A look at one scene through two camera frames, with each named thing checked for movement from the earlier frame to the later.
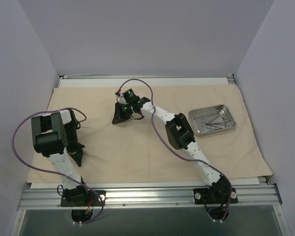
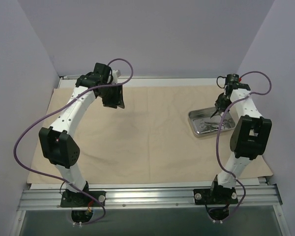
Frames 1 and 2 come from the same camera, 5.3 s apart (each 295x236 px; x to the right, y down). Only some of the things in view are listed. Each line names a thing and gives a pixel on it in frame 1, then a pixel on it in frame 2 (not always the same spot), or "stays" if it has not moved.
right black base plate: [214, 195] stays
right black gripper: [120, 110] -> [219, 104]
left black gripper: [75, 150] -> [112, 96]
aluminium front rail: [137, 195] stays
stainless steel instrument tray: [211, 119] stays
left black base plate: [80, 196] stays
